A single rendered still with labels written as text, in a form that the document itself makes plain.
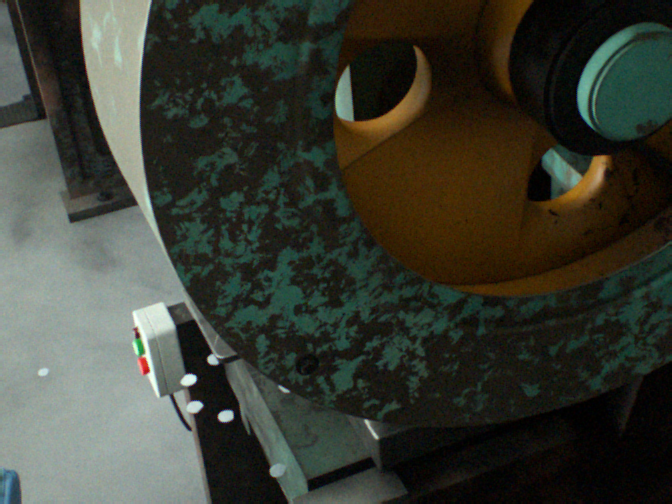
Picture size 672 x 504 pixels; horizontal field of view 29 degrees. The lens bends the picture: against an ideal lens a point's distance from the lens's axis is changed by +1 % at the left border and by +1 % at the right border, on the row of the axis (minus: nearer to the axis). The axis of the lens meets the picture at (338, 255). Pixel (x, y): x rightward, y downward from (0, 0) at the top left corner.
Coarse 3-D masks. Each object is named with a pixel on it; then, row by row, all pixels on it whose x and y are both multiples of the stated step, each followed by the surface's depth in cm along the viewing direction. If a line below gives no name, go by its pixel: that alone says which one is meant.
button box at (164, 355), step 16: (160, 304) 203; (144, 320) 200; (160, 320) 200; (144, 336) 198; (160, 336) 199; (176, 336) 200; (160, 352) 200; (176, 352) 201; (160, 368) 202; (176, 368) 203; (160, 384) 204; (176, 384) 205
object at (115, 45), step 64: (128, 0) 98; (192, 0) 95; (256, 0) 97; (320, 0) 99; (128, 64) 99; (192, 64) 98; (256, 64) 100; (320, 64) 102; (128, 128) 103; (192, 128) 101; (256, 128) 103; (320, 128) 105; (192, 192) 104; (256, 192) 106; (320, 192) 109; (192, 256) 108; (256, 256) 110; (320, 256) 113; (384, 256) 116; (256, 320) 114; (320, 320) 117; (384, 320) 120; (448, 320) 123; (512, 320) 127; (576, 320) 130; (640, 320) 134; (320, 384) 121; (384, 384) 125; (448, 384) 128; (512, 384) 132; (576, 384) 136
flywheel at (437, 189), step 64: (384, 0) 110; (448, 0) 112; (512, 0) 112; (576, 0) 107; (640, 0) 106; (448, 64) 116; (512, 64) 112; (576, 64) 107; (640, 64) 107; (384, 128) 119; (448, 128) 120; (512, 128) 123; (576, 128) 111; (640, 128) 111; (384, 192) 121; (448, 192) 124; (512, 192) 128; (576, 192) 134; (640, 192) 135; (448, 256) 129; (512, 256) 133; (576, 256) 136; (640, 256) 136
